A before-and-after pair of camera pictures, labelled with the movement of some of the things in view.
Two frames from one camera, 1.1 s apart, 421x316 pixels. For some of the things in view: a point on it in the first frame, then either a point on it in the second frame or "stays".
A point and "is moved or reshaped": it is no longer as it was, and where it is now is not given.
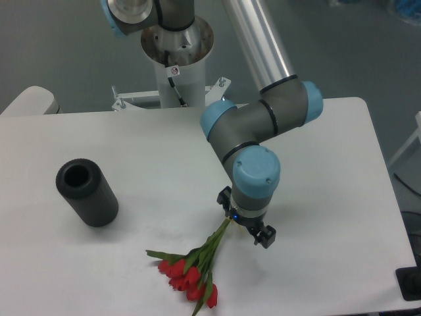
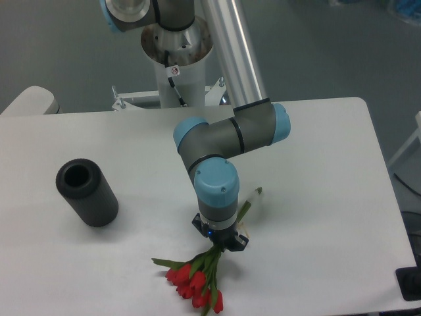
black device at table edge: (409, 280) stays
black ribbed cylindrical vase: (83, 183) stays
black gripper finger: (266, 237) → (238, 243)
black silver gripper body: (254, 220) → (221, 233)
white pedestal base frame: (214, 93) stays
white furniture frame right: (417, 133) stays
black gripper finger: (224, 198) → (202, 228)
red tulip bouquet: (191, 272) is moved or reshaped
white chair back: (35, 100) stays
